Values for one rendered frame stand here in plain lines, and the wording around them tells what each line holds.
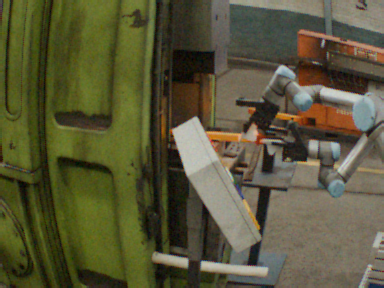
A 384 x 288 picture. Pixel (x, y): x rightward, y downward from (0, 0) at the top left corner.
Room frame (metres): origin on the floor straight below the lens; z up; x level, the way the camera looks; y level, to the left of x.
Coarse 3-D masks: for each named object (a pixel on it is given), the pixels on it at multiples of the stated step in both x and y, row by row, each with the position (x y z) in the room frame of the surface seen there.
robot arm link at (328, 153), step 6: (324, 144) 1.65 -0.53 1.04; (330, 144) 1.64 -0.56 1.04; (336, 144) 1.64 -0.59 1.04; (318, 150) 1.64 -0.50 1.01; (324, 150) 1.63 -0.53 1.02; (330, 150) 1.62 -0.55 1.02; (336, 150) 1.62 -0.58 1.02; (318, 156) 1.64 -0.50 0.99; (324, 156) 1.63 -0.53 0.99; (330, 156) 1.62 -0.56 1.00; (336, 156) 1.61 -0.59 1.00; (324, 162) 1.63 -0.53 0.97; (330, 162) 1.62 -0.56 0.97
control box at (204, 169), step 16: (176, 128) 1.36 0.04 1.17; (192, 128) 1.30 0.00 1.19; (192, 144) 1.19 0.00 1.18; (208, 144) 1.15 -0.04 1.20; (192, 160) 1.10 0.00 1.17; (208, 160) 1.06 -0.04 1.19; (192, 176) 1.04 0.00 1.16; (208, 176) 1.04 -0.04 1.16; (224, 176) 1.05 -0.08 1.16; (208, 192) 1.04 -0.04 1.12; (224, 192) 1.05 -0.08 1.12; (208, 208) 1.04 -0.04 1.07; (224, 208) 1.05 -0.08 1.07; (240, 208) 1.05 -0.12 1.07; (224, 224) 1.05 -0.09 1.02; (240, 224) 1.05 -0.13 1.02; (240, 240) 1.05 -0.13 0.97; (256, 240) 1.06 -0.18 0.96
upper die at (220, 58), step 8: (224, 48) 1.82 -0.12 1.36; (176, 56) 1.72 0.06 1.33; (184, 56) 1.71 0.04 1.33; (192, 56) 1.70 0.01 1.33; (200, 56) 1.69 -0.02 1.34; (208, 56) 1.68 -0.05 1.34; (216, 56) 1.70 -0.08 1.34; (224, 56) 1.82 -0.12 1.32; (176, 64) 1.72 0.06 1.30; (184, 64) 1.71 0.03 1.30; (192, 64) 1.70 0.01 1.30; (200, 64) 1.69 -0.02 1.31; (208, 64) 1.68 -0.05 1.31; (216, 64) 1.70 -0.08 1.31; (224, 64) 1.82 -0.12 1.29; (184, 72) 1.71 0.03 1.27; (192, 72) 1.70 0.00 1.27; (200, 72) 1.69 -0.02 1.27; (208, 72) 1.68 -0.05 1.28; (216, 72) 1.70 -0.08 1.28
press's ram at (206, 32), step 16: (176, 0) 1.67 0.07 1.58; (192, 0) 1.65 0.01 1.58; (208, 0) 1.63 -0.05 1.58; (224, 0) 1.82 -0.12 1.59; (176, 16) 1.67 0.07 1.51; (192, 16) 1.65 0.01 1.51; (208, 16) 1.63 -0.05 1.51; (224, 16) 1.82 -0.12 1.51; (176, 32) 1.66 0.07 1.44; (192, 32) 1.65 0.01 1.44; (208, 32) 1.63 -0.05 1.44; (224, 32) 1.82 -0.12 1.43; (176, 48) 1.66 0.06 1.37; (192, 48) 1.65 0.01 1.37; (208, 48) 1.63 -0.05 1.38
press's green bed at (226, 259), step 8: (232, 248) 1.94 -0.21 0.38; (224, 256) 1.78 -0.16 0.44; (176, 272) 1.68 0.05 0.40; (184, 272) 1.67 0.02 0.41; (200, 272) 1.65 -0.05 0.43; (208, 272) 1.64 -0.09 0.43; (176, 280) 1.69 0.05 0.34; (184, 280) 1.68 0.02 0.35; (200, 280) 1.65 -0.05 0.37; (208, 280) 1.64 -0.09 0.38; (216, 280) 1.91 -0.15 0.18; (224, 280) 1.92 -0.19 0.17
